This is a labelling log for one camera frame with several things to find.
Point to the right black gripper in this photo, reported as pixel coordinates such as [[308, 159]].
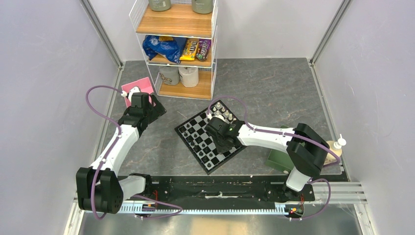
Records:
[[221, 149]]

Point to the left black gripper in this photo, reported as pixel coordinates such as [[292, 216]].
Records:
[[157, 110]]

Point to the black white chess board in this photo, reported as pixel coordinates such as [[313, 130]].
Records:
[[201, 119]]

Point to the white wire wooden shelf rack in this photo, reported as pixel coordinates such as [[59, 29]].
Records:
[[178, 21]]

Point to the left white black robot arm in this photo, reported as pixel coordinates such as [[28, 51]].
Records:
[[99, 189]]

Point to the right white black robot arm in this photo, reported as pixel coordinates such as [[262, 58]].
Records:
[[306, 149]]

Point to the white chess pieces corner group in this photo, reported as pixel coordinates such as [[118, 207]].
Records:
[[220, 110]]

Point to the black chess pieces group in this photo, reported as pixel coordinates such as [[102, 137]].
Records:
[[200, 144]]

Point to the pink plastic bin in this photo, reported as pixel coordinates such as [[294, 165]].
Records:
[[143, 85]]

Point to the white toilet paper roll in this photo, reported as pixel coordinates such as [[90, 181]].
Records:
[[189, 76]]

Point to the green plastic tray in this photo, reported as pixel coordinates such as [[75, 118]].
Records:
[[280, 161]]

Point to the blue snack bag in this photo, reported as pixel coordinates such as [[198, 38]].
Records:
[[169, 47]]

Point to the yellow M&M candy bag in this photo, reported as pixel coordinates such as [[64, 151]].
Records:
[[190, 49]]

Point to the brown M&M candy bag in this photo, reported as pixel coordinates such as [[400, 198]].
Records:
[[203, 49]]

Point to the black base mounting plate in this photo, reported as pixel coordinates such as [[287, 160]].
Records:
[[269, 188]]

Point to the left green bottle on shelf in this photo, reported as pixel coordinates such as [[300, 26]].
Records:
[[159, 5]]

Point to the green bottle on shelf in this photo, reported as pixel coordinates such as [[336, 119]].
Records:
[[159, 5], [202, 6]]

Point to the right green bottle on shelf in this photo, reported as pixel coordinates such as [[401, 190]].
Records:
[[202, 6]]

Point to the cream pump lotion bottle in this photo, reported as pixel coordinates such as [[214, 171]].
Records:
[[335, 147]]

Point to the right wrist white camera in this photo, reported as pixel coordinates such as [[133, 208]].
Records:
[[210, 116]]

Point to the wrist white camera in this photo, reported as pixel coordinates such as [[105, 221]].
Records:
[[210, 116], [128, 95]]

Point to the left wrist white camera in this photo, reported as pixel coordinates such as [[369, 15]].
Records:
[[128, 95]]

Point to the white cable duct strip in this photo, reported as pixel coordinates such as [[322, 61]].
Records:
[[139, 208]]

